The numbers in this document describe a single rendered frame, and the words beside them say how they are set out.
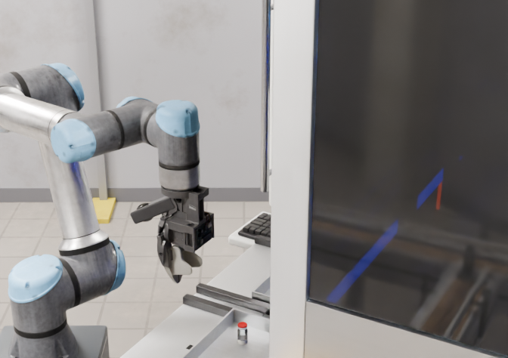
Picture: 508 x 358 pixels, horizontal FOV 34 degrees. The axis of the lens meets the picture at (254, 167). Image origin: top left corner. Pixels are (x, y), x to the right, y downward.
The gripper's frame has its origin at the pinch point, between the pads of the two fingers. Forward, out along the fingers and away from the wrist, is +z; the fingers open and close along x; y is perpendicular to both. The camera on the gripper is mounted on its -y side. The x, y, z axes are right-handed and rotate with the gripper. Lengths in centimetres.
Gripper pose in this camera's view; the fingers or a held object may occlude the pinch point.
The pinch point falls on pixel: (174, 276)
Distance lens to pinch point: 164.4
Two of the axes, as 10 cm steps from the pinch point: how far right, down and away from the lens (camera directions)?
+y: 8.7, 1.9, -4.5
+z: 0.0, 9.2, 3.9
